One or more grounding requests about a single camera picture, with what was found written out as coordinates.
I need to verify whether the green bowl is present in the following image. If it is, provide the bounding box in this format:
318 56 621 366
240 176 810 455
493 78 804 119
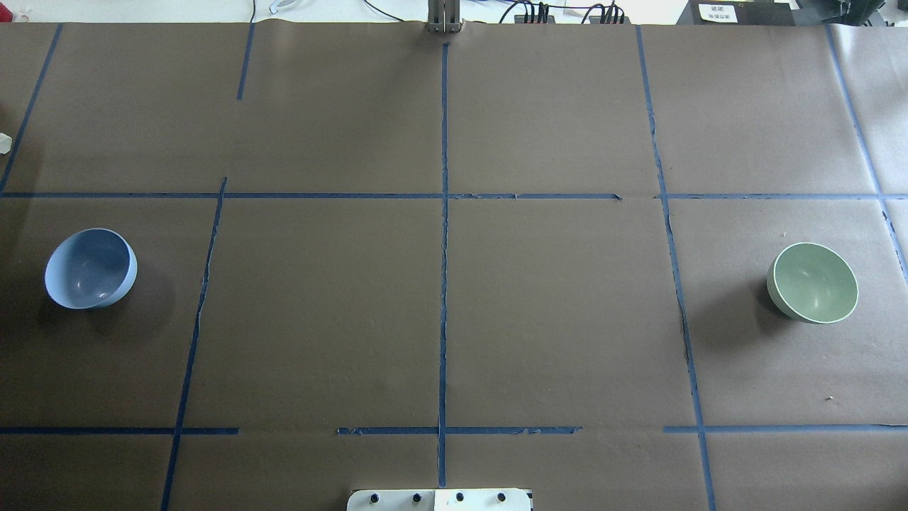
765 242 860 324

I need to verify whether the blue bowl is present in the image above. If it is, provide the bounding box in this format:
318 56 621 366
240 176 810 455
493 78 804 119
43 229 138 310

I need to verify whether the white plate with black knobs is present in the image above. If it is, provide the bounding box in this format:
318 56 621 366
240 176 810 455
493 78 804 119
346 488 534 510

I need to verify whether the black box with white label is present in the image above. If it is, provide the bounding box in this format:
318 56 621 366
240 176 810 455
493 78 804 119
675 1 795 26

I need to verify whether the small white object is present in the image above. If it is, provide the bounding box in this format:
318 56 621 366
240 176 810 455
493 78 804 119
0 133 13 155

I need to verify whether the aluminium profile post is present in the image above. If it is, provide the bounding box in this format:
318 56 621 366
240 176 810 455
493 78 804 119
427 0 463 33

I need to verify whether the black power strip with cables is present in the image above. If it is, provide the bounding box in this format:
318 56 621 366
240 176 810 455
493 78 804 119
497 1 632 26

